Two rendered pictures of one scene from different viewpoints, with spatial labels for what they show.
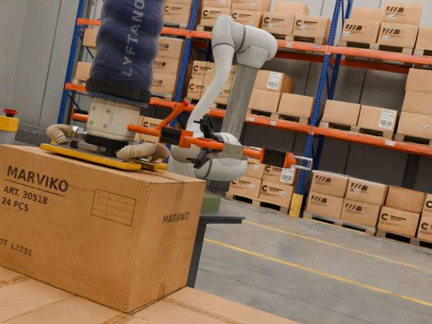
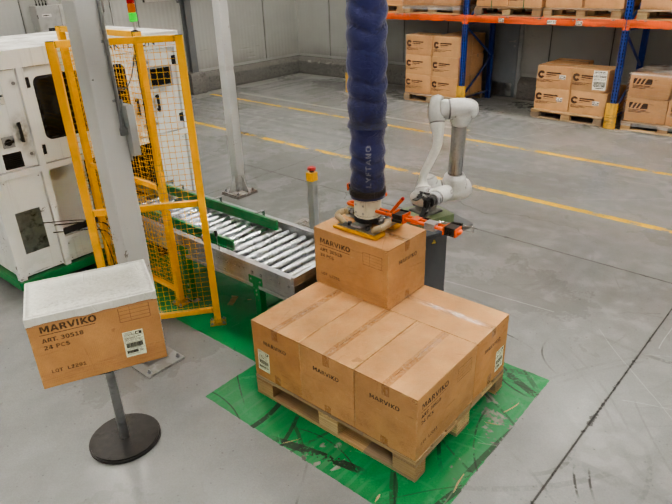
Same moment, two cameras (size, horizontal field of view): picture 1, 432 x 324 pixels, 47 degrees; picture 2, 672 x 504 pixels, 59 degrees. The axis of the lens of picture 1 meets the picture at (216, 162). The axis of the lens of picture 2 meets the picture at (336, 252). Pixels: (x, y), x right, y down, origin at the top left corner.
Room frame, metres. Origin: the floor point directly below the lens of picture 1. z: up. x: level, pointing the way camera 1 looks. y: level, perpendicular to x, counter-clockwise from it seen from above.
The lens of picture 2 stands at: (-1.58, -0.63, 2.45)
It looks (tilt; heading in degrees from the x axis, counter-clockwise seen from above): 26 degrees down; 20
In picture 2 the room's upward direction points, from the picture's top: 2 degrees counter-clockwise
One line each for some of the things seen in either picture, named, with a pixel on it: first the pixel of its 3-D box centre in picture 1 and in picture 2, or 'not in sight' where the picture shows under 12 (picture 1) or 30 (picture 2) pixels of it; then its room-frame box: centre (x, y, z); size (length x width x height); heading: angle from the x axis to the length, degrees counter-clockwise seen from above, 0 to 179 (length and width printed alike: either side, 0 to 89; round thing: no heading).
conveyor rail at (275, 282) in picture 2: not in sight; (188, 246); (1.97, 1.93, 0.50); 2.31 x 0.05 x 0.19; 69
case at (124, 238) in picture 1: (97, 218); (369, 256); (1.73, 0.37, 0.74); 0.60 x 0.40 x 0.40; 68
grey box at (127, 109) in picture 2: not in sight; (125, 128); (1.27, 1.74, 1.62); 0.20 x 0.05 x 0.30; 69
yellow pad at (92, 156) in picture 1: (90, 152); (358, 227); (1.64, 0.41, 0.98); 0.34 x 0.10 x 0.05; 70
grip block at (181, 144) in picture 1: (175, 137); (400, 216); (1.65, 0.15, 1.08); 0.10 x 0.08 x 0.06; 160
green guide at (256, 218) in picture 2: not in sight; (216, 202); (2.65, 2.06, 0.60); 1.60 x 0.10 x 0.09; 69
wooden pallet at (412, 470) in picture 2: not in sight; (379, 379); (1.34, 0.19, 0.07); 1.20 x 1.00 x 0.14; 69
